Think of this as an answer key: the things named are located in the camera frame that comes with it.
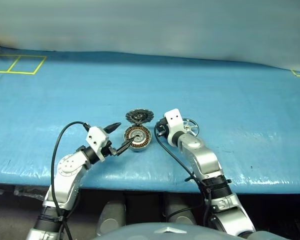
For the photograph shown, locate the silver spoked rotor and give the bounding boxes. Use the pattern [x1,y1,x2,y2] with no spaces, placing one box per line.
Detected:
[182,117,200,137]

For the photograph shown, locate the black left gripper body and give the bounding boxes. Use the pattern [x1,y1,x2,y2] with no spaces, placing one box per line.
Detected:
[103,140,118,158]

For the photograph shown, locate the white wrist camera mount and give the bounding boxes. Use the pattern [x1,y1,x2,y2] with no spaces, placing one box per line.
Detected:
[86,126,110,162]
[163,108,187,146]

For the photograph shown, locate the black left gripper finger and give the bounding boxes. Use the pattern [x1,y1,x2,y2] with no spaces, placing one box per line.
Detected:
[104,121,122,135]
[114,138,136,157]

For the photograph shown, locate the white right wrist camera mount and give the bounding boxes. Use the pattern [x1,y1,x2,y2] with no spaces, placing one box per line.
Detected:
[163,108,187,146]

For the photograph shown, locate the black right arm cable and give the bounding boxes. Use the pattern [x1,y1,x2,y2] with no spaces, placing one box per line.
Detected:
[153,123,213,227]

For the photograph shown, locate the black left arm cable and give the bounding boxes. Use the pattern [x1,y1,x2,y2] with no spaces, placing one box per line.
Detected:
[50,121,90,240]

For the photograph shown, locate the grey robot torso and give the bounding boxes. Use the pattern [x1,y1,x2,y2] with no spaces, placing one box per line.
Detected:
[92,222,300,240]

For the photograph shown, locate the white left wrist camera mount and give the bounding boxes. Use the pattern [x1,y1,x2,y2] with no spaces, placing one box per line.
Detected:
[86,126,110,162]

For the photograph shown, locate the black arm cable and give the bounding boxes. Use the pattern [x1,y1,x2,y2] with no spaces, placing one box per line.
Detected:
[50,121,90,240]
[153,123,213,227]

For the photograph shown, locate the grey rounded shape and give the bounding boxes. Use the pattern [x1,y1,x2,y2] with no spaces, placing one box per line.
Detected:
[164,199,197,225]
[97,201,127,236]

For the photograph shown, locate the blue plastic table cover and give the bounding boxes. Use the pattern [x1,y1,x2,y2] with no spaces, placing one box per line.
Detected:
[0,46,300,195]

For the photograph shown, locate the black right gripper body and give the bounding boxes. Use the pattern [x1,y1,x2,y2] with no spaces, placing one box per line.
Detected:
[155,117,171,138]

